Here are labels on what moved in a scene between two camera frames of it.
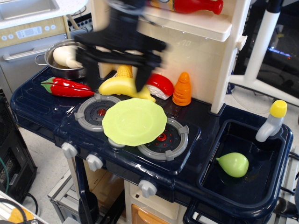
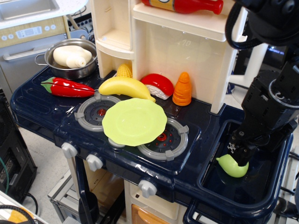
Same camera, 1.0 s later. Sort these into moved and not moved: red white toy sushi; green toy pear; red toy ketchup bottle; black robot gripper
Moved: black robot gripper
Not moved: red toy ketchup bottle; green toy pear; red white toy sushi
